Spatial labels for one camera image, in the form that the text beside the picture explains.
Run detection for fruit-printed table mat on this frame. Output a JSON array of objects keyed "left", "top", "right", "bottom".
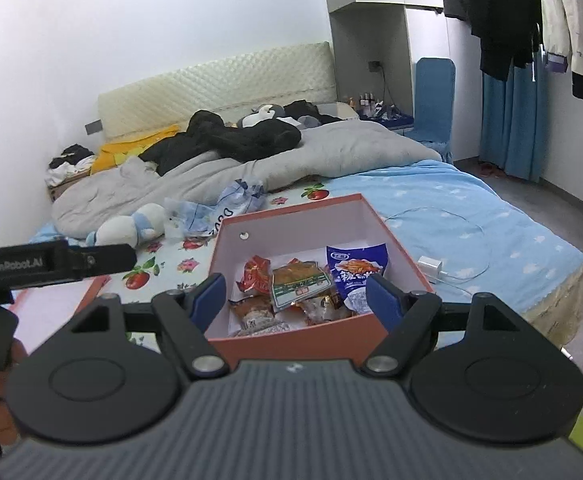
[{"left": 68, "top": 180, "right": 345, "bottom": 311}]

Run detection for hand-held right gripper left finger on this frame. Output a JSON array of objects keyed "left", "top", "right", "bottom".
[{"left": 68, "top": 274, "right": 229, "bottom": 378}]

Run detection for pink cardboard box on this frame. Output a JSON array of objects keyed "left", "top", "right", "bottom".
[{"left": 205, "top": 193, "right": 435, "bottom": 368}]

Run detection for small cluttered desk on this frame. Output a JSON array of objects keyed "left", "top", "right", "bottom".
[{"left": 321, "top": 101, "right": 415, "bottom": 133}]

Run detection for reddish slippers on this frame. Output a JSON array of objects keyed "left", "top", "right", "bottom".
[{"left": 476, "top": 160, "right": 509, "bottom": 178}]

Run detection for beige lace bed skirt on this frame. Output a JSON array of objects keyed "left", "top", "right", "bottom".
[{"left": 519, "top": 260, "right": 583, "bottom": 348}]

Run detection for blue covered chair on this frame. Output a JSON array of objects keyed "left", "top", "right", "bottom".
[{"left": 402, "top": 57, "right": 456, "bottom": 163}]

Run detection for yellow pillow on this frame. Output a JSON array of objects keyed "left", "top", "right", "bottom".
[{"left": 91, "top": 124, "right": 182, "bottom": 175}]

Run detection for red snack packet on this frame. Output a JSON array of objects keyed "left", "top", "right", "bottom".
[{"left": 234, "top": 255, "right": 272, "bottom": 293}]

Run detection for pile of folded clothes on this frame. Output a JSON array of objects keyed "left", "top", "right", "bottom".
[{"left": 45, "top": 144, "right": 97, "bottom": 187}]

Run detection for cream quilted headboard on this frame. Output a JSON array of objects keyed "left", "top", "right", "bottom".
[{"left": 96, "top": 41, "right": 337, "bottom": 153}]

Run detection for hanging black coat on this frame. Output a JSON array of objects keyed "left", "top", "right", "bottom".
[{"left": 466, "top": 0, "right": 545, "bottom": 81}]

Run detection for white charger plug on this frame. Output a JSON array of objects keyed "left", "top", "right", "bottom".
[{"left": 418, "top": 256, "right": 447, "bottom": 281}]

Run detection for blue curtain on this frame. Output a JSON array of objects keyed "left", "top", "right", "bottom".
[{"left": 479, "top": 50, "right": 547, "bottom": 183}]

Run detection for dried tofu snack packet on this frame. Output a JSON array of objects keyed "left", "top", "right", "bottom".
[{"left": 270, "top": 258, "right": 336, "bottom": 313}]

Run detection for crumpled white blue plastic bag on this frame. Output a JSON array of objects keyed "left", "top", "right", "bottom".
[{"left": 164, "top": 178, "right": 267, "bottom": 241}]

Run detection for white charger cable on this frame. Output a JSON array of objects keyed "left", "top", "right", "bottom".
[{"left": 384, "top": 207, "right": 492, "bottom": 301}]

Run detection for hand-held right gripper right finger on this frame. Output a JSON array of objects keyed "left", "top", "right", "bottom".
[{"left": 361, "top": 275, "right": 522, "bottom": 376}]

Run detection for blue white snack packet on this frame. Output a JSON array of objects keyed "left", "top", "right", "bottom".
[{"left": 326, "top": 243, "right": 389, "bottom": 316}]

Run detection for white blue plush toy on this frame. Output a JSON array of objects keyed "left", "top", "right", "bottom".
[{"left": 86, "top": 203, "right": 167, "bottom": 248}]

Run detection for black clothing heap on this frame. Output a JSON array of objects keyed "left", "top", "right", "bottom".
[{"left": 138, "top": 110, "right": 302, "bottom": 176}]

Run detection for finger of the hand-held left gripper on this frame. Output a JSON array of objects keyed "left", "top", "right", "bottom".
[{"left": 82, "top": 243, "right": 138, "bottom": 280}]

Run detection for wooden nightstand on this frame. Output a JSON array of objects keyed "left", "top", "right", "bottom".
[{"left": 46, "top": 170, "right": 92, "bottom": 203}]

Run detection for pink cardboard box lid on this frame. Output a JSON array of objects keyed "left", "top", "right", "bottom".
[{"left": 11, "top": 275, "right": 112, "bottom": 356}]

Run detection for grey duvet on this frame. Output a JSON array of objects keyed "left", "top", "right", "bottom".
[{"left": 51, "top": 122, "right": 445, "bottom": 238}]

